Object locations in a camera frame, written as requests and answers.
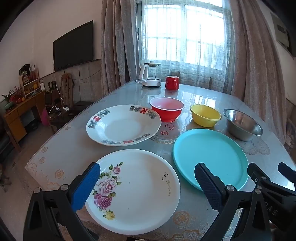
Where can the red plastic bowl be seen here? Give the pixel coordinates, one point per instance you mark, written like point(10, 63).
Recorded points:
point(166, 114)

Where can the beige textured curtain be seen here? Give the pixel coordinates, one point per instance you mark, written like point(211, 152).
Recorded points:
point(254, 58)
point(115, 46)

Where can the small wooden shelf unit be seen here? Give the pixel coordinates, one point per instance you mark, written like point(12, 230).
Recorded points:
point(29, 81)

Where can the yellow plastic bowl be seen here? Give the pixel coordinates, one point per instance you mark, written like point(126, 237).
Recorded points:
point(204, 118)

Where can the dark low table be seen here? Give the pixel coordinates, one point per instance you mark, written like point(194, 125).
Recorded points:
point(67, 118)

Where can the red mug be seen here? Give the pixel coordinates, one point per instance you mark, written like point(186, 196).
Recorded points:
point(171, 83)

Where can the white plate with patterned rim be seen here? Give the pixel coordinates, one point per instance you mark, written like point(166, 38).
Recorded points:
point(122, 127)

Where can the wooden chair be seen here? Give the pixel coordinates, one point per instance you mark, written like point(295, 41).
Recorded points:
point(67, 90)

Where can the pink plastic item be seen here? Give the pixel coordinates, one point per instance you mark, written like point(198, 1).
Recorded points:
point(45, 117)

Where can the teal plastic plate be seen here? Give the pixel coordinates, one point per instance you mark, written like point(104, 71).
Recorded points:
point(208, 150)

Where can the white glass electric kettle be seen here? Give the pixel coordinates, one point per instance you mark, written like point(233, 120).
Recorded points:
point(151, 81)

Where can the wall electrical panel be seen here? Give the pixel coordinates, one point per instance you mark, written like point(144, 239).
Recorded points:
point(281, 30)

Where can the black flat television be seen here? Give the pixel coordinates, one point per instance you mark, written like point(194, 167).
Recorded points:
point(74, 46)

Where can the green potted plant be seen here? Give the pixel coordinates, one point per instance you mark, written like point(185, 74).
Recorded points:
point(7, 96)

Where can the sheer white curtain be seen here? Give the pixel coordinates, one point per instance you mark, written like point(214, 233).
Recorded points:
point(185, 34)

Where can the wooden cabinet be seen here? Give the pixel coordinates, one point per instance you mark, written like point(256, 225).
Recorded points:
point(16, 118)

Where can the white framed window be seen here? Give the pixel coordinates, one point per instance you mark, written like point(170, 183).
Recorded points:
point(138, 14)

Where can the white plate with pink roses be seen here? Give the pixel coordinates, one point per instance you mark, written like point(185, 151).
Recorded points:
point(138, 190)

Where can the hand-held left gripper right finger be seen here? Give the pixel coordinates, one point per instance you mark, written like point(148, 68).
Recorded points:
point(207, 185)

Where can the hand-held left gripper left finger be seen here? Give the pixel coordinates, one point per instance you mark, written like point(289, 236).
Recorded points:
point(86, 186)

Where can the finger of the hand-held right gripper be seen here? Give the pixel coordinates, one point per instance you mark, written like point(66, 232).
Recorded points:
point(286, 171)
point(255, 173)

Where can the stainless steel bowl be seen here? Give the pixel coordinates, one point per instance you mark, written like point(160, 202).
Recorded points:
point(242, 128)

